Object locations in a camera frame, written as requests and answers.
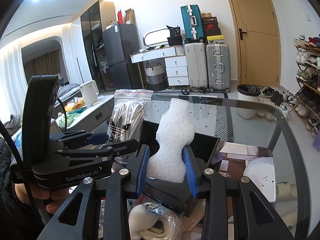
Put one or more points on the wooden shoe rack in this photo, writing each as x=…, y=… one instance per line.
x=307, y=60

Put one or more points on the black refrigerator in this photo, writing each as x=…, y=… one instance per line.
x=120, y=42

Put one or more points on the black handbag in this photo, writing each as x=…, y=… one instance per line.
x=175, y=38

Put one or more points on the white trash bin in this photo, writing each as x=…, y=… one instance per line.
x=248, y=93

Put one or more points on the white suitcase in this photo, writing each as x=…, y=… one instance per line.
x=195, y=54

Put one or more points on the silver suitcase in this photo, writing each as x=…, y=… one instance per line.
x=218, y=66

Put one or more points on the stacked shoe boxes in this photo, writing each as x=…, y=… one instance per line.
x=211, y=29

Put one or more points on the white plush toy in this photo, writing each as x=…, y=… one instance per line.
x=141, y=218

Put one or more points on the dark glass wardrobe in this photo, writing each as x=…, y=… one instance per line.
x=93, y=22

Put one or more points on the cream shoelace bag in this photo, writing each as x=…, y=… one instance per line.
x=168, y=225

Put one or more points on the white electric kettle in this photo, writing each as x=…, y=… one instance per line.
x=90, y=92

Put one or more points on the teal suitcase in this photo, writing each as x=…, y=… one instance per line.
x=193, y=26

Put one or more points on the bed with grey bedding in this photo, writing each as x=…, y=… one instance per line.
x=67, y=92

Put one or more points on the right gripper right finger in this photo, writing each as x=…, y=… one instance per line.
x=254, y=216

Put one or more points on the left hand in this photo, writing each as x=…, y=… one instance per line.
x=57, y=197

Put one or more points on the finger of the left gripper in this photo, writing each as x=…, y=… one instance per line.
x=88, y=157
x=79, y=138

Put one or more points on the wooden door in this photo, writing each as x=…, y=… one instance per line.
x=257, y=42

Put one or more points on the purple bag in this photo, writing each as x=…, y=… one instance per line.
x=316, y=142

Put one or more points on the oval mirror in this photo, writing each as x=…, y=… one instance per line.
x=156, y=38

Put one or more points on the woven laundry basket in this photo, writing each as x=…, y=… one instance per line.
x=156, y=76

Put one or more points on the grey side cabinet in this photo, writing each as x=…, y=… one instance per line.
x=94, y=115

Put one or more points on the black cardboard box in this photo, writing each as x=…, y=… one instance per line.
x=201, y=153

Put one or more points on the white dresser desk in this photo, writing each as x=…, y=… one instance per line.
x=172, y=58

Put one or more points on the white foam piece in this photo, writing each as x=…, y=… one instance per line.
x=175, y=131

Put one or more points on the adidas shoelace bag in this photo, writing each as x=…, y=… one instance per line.
x=130, y=106

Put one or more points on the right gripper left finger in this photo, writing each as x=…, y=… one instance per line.
x=78, y=216

